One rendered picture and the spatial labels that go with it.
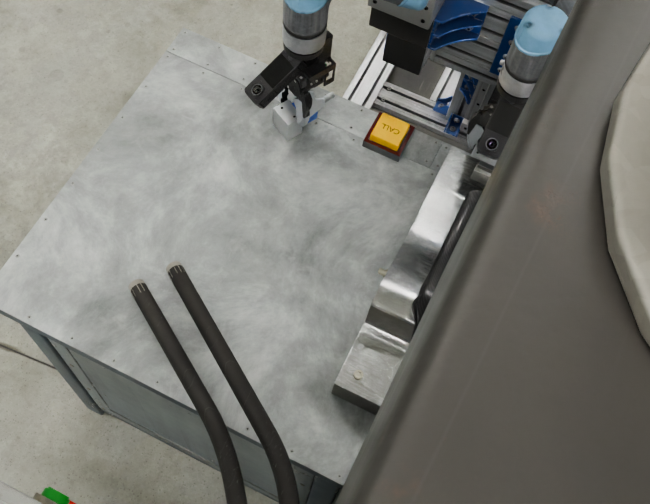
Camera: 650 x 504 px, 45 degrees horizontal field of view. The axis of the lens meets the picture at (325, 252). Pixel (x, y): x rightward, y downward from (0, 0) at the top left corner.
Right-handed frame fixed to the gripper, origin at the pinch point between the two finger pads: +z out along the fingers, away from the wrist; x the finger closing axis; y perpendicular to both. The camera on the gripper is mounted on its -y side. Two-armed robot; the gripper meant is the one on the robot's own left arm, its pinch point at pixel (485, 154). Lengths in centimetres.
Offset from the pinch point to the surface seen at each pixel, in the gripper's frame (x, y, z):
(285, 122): 37.1, -12.4, -0.7
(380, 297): 5.4, -40.5, -8.7
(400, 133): 16.7, -2.9, 1.0
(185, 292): 36, -52, 0
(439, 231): 1.5, -21.9, -3.7
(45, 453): 70, -80, 85
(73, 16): 145, 45, 85
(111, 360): 42, -67, 5
